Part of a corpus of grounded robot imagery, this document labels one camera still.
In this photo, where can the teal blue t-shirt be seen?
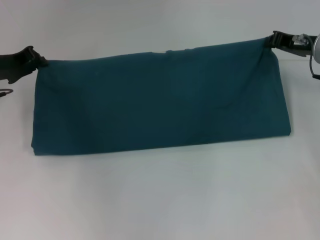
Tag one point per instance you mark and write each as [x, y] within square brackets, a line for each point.
[160, 100]

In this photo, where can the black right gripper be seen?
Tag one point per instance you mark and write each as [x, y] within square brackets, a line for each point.
[295, 43]

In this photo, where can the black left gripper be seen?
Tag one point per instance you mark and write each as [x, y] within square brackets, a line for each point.
[15, 65]

